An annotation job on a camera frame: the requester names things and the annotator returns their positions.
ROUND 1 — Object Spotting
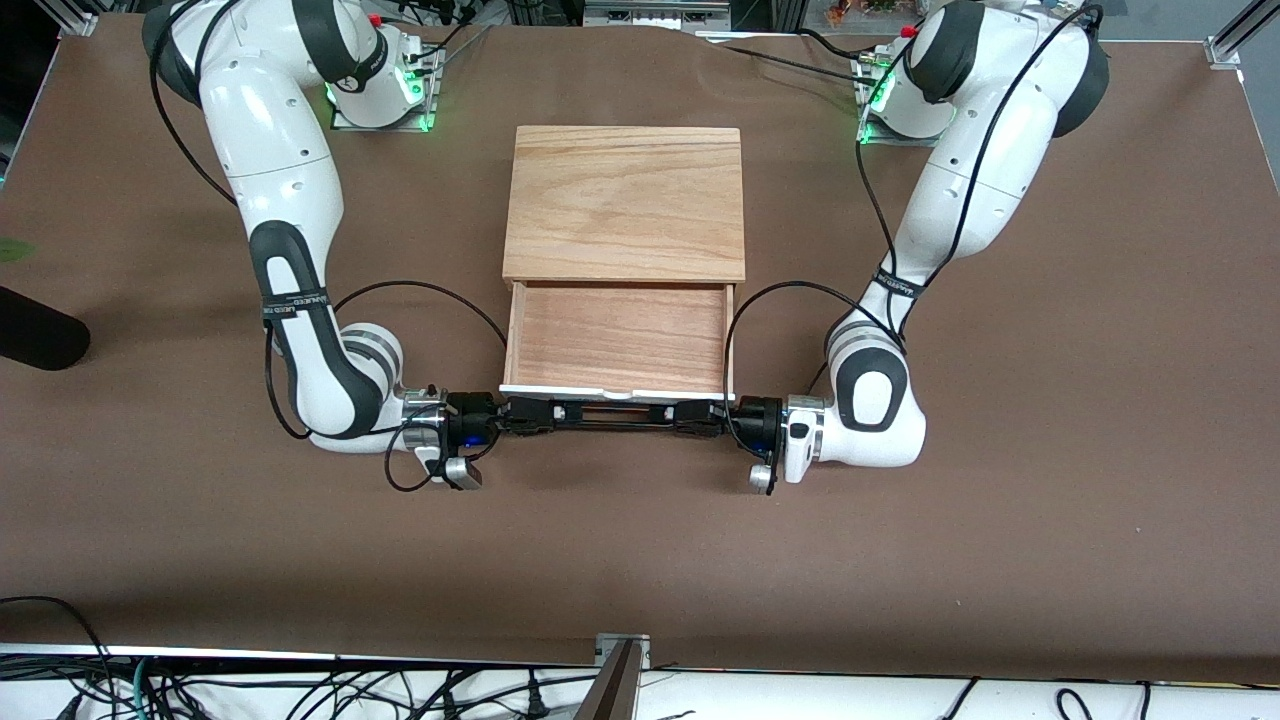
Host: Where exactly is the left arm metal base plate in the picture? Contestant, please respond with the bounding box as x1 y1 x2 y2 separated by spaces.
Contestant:
857 55 951 148

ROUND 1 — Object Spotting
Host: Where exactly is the black rounded object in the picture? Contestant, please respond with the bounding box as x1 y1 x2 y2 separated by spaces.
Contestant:
0 285 91 371

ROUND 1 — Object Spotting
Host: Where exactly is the black looped floor cable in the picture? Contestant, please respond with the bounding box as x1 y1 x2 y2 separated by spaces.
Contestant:
0 597 113 720

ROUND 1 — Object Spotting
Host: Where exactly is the black metal drawer handle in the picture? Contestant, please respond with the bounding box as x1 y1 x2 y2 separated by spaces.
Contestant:
545 398 693 433

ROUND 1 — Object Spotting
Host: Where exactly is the short black table cable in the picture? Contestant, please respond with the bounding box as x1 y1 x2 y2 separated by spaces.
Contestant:
795 28 876 61

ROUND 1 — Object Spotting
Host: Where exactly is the grey metal rack device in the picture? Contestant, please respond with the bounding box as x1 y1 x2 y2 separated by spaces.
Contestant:
583 0 733 31

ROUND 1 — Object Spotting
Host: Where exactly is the aluminium frame profile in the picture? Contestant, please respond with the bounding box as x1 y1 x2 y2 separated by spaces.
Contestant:
35 0 103 37
1205 0 1280 69

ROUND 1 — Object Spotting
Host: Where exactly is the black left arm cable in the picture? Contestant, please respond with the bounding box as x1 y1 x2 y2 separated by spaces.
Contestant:
723 5 1103 463

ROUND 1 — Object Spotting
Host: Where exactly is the thin black floor cable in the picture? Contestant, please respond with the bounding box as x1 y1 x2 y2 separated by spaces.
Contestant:
938 677 983 720

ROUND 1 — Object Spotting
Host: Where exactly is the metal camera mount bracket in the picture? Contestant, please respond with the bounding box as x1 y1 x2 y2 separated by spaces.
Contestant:
575 633 651 720

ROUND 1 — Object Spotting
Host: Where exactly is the long black table cable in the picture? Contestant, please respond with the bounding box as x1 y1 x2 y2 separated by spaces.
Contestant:
718 44 881 86

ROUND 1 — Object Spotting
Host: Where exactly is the white-fronted wooden drawer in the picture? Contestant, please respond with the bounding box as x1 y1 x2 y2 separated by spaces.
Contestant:
498 282 738 406

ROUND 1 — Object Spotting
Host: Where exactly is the light wooden drawer cabinet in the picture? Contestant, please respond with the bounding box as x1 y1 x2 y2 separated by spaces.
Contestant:
502 125 747 291

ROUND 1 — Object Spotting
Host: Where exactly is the teal floor cable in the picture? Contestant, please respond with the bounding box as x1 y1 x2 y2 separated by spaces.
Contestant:
128 655 159 720

